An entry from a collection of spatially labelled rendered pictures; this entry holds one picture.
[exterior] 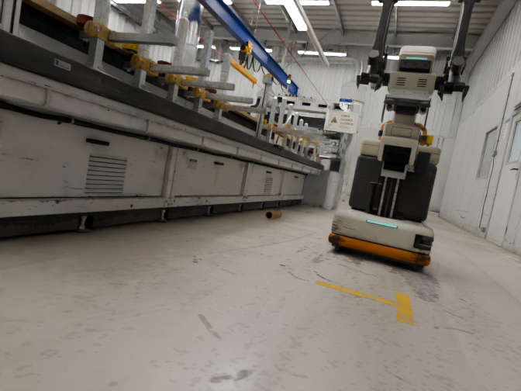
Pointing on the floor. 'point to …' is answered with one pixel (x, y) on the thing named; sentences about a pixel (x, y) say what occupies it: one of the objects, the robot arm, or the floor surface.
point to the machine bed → (118, 161)
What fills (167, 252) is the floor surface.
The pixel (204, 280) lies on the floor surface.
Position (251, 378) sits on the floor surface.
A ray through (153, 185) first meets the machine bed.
